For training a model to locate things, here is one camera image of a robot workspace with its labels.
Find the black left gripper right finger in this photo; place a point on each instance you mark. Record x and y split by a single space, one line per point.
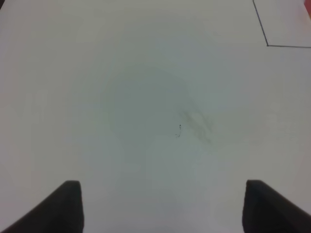
267 211

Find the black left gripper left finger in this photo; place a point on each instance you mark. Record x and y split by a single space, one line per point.
60 212

